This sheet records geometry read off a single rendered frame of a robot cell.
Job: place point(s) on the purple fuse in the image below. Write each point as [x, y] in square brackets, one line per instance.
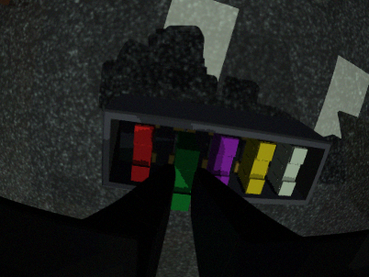
[222, 150]

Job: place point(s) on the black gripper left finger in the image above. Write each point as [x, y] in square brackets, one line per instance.
[124, 239]

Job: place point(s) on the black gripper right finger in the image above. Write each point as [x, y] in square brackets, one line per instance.
[235, 239]

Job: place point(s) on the dark grey fuse block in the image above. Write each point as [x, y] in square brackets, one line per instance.
[278, 160]

